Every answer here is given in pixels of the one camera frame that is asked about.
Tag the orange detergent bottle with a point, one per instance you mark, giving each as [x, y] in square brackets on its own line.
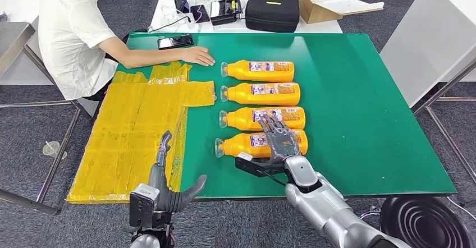
[238, 95]
[241, 121]
[238, 72]
[238, 146]

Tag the chrome stool base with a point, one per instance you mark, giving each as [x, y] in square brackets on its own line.
[372, 214]

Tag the black handheld device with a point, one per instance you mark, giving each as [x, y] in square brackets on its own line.
[225, 13]

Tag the clear plastic cup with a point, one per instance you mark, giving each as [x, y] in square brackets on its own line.
[52, 149]

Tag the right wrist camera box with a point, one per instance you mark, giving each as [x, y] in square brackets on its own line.
[256, 167]

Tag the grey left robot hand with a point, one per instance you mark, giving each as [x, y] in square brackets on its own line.
[158, 179]

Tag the open cardboard box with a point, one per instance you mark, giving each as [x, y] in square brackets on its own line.
[316, 13]

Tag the white table with steel legs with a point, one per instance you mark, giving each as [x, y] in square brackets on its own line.
[427, 42]
[15, 42]

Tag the black zip case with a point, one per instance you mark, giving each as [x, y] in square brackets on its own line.
[271, 15]

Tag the person's right hand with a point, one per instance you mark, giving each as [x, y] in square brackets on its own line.
[199, 56]

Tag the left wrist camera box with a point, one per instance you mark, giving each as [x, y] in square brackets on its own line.
[143, 209]

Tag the white power strip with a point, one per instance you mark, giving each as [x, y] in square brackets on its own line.
[178, 24]

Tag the white sheet in box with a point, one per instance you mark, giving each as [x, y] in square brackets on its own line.
[349, 4]

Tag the person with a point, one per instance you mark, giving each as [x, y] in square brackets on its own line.
[70, 38]

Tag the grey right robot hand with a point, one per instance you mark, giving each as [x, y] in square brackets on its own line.
[282, 144]

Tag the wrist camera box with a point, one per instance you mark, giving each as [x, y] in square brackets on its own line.
[256, 167]
[143, 209]

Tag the person's right forearm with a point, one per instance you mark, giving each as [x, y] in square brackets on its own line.
[156, 57]

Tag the yellow plastic sheet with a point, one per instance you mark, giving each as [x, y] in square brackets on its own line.
[122, 134]

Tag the black smartphone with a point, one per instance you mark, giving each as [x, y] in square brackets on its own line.
[174, 42]

